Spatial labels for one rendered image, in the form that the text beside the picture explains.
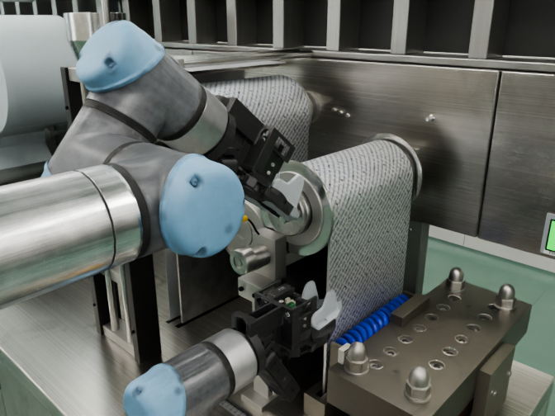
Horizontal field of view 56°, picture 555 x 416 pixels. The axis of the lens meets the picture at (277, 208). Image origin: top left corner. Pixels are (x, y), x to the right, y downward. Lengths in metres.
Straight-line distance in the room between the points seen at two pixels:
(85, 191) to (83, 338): 0.83
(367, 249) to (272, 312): 0.24
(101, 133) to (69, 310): 0.82
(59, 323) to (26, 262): 0.90
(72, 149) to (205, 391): 0.30
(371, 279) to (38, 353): 0.66
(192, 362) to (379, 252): 0.41
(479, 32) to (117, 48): 0.64
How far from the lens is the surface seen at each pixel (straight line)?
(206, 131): 0.56
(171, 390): 0.61
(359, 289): 0.88
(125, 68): 0.50
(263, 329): 0.69
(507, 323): 0.99
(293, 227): 0.76
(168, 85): 0.52
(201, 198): 0.38
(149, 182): 0.38
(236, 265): 0.79
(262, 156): 0.63
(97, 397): 1.01
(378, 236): 0.89
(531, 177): 0.96
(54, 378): 1.08
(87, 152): 0.48
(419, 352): 0.87
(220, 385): 0.64
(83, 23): 1.31
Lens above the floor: 1.52
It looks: 20 degrees down
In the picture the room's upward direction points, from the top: straight up
